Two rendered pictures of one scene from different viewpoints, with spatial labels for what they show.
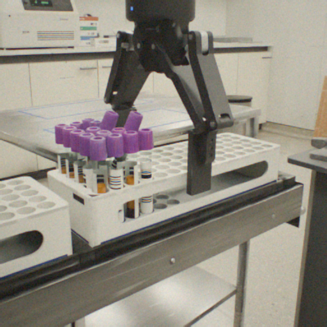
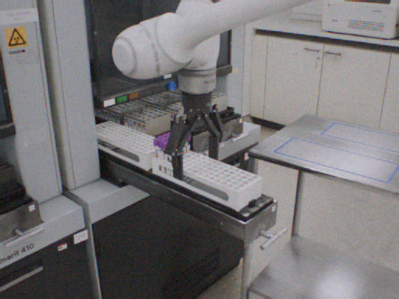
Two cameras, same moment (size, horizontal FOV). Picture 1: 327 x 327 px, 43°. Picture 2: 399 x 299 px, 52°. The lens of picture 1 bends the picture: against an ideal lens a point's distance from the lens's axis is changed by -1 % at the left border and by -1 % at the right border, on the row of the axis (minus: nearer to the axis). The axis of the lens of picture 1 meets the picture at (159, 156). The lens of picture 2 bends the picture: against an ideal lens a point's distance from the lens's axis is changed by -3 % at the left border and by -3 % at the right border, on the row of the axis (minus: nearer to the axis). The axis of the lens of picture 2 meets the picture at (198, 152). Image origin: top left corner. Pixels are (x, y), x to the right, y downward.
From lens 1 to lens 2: 1.07 m
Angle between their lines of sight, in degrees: 75
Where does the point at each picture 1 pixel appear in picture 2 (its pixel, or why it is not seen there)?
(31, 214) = (137, 150)
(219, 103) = (170, 144)
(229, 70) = not seen: outside the picture
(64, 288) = (137, 177)
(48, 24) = not seen: outside the picture
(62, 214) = (143, 156)
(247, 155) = (213, 182)
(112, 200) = (156, 161)
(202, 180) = (177, 174)
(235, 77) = not seen: outside the picture
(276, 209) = (224, 221)
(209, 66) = (174, 129)
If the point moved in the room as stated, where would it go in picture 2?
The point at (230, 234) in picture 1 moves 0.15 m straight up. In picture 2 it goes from (195, 210) to (195, 156)
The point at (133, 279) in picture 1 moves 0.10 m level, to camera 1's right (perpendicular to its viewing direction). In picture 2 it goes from (156, 192) to (158, 212)
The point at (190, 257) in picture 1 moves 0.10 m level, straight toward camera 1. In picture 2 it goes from (176, 203) to (137, 205)
